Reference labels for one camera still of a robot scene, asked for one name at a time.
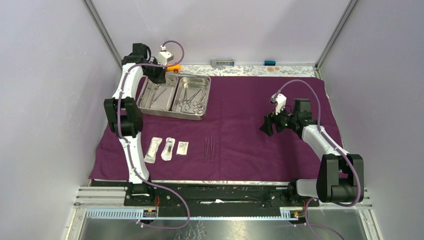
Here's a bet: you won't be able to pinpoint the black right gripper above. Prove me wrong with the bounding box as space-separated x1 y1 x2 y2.
259 102 298 137

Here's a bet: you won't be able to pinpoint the purple cloth wrap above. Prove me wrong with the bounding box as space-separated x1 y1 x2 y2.
88 75 345 182

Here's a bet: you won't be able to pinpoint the perforated steel instrument tray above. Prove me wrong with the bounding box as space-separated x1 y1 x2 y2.
136 73 212 121

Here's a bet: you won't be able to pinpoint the steel scalpel handle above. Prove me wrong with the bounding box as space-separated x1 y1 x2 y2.
204 137 210 162

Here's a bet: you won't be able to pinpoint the small white sterile packet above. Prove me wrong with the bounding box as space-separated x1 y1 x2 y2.
176 141 189 156

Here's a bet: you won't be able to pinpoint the long white sterile packet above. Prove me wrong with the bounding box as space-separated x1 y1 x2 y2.
144 137 163 164

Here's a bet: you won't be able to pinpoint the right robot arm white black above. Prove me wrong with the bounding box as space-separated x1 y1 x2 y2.
259 94 364 207

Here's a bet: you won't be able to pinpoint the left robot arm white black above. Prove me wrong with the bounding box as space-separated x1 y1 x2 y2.
103 43 166 206

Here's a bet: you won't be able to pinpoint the steel surgical forceps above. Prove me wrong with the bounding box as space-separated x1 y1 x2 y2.
177 88 201 111

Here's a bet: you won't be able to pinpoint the orange toy car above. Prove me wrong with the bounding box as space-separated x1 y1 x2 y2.
166 64 182 73

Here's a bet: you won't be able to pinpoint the blue plastic block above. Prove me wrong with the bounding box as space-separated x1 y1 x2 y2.
263 60 276 66

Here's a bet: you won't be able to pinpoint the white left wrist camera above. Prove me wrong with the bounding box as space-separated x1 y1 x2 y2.
156 45 174 66

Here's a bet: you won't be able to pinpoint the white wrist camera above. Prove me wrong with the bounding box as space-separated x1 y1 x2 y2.
156 45 174 66
270 92 287 115

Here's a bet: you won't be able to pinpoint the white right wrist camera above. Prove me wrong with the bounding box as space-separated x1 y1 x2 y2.
270 92 287 115

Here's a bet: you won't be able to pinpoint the slotted grey cable duct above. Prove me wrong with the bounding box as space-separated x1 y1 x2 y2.
85 207 300 222

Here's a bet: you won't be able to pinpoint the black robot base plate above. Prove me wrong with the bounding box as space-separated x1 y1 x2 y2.
123 182 308 219

